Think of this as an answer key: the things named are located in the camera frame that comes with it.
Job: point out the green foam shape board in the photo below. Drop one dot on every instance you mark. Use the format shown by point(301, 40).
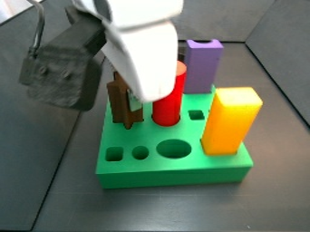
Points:
point(150, 155)

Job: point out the red cylinder block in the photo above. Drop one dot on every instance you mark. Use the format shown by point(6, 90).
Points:
point(166, 109)

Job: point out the purple arch block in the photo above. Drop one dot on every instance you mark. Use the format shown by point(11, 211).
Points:
point(202, 60)

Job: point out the yellow rectangular block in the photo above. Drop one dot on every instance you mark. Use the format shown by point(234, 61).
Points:
point(234, 109)

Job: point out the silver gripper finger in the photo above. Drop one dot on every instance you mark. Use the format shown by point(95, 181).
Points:
point(135, 104)

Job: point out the brown star-shaped block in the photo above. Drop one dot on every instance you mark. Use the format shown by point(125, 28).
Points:
point(119, 103)

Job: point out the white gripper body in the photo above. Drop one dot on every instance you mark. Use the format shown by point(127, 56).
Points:
point(142, 42)

